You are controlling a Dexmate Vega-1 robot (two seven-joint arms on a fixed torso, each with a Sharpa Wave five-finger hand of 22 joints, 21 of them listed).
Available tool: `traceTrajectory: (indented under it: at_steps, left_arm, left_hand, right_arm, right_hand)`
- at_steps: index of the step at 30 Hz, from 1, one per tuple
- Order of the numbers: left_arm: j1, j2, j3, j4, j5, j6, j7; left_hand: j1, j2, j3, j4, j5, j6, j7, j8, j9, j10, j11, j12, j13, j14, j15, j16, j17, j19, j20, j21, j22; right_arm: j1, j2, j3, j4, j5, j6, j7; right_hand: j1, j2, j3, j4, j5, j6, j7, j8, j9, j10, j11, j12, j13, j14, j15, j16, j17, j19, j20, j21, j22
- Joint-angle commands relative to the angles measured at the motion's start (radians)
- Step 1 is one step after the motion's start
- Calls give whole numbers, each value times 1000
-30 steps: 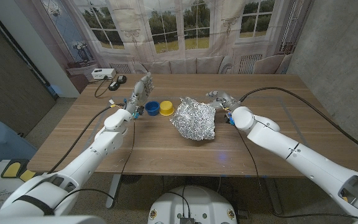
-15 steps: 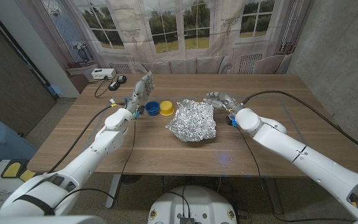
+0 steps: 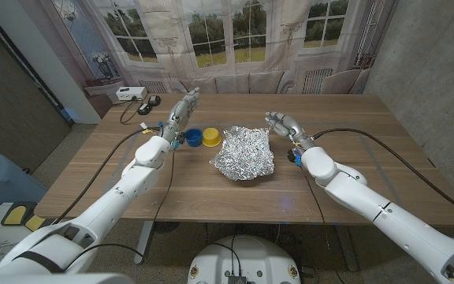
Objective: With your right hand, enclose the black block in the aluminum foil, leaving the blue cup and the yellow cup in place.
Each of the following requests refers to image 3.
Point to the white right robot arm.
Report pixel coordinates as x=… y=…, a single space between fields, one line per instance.
x=369 y=205

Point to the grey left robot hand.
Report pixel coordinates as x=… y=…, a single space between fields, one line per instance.
x=177 y=118

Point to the black power adapter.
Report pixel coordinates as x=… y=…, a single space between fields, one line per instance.
x=144 y=109
x=154 y=100

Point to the blue upholstered seat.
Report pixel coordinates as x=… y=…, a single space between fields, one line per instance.
x=2 y=181

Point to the grey table leg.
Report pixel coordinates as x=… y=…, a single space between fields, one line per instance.
x=347 y=248
x=144 y=240

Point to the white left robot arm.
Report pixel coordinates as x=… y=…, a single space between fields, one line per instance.
x=109 y=205

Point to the yellow plastic cup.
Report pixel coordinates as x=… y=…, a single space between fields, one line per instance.
x=211 y=138

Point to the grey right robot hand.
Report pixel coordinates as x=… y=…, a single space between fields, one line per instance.
x=290 y=126

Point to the white power box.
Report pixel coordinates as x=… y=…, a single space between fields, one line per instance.
x=130 y=93

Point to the blue plastic cup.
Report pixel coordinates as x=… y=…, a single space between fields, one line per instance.
x=193 y=138

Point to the printed window backdrop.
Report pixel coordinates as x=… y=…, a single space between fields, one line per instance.
x=227 y=39

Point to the aluminum foil sheet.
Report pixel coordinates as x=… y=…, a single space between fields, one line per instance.
x=246 y=155

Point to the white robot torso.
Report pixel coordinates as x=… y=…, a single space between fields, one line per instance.
x=246 y=260

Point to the yellow and black floor object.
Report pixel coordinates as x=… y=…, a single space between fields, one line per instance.
x=16 y=215

